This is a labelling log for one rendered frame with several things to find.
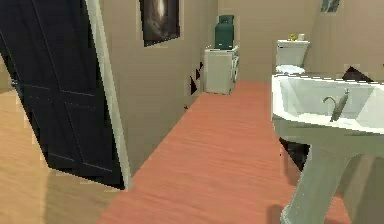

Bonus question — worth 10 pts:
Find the white washing machine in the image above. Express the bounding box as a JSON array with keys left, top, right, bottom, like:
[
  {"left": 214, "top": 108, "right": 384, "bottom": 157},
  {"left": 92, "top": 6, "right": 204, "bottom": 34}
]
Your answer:
[{"left": 203, "top": 45, "right": 240, "bottom": 96}]

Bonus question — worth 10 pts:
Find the dark green container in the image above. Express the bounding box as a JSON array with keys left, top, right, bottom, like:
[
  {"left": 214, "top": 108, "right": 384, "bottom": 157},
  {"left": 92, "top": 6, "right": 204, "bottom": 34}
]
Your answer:
[{"left": 214, "top": 14, "right": 235, "bottom": 51}]

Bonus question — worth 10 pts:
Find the black room door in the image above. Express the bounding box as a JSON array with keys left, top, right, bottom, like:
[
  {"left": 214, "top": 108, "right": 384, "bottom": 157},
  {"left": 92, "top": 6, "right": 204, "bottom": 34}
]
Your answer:
[{"left": 0, "top": 0, "right": 126, "bottom": 191}]

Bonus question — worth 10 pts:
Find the grey sink faucet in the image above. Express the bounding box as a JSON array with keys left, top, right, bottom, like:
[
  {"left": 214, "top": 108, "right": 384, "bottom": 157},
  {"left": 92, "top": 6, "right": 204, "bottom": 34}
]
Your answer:
[{"left": 322, "top": 89, "right": 350, "bottom": 123}]

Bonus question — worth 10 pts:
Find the dark framed wall picture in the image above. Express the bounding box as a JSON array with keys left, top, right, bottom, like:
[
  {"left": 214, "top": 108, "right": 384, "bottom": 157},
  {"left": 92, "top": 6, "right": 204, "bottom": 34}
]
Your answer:
[{"left": 139, "top": 0, "right": 181, "bottom": 48}]

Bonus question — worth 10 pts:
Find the white pedestal sink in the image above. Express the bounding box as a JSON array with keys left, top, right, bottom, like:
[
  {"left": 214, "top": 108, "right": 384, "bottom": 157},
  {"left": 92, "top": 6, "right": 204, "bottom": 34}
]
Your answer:
[{"left": 270, "top": 73, "right": 384, "bottom": 224}]

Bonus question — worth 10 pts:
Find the small framed wall picture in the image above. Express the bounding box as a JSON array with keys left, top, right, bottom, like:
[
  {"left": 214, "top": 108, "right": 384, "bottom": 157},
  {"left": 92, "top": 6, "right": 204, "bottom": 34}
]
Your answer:
[{"left": 320, "top": 0, "right": 341, "bottom": 14}]

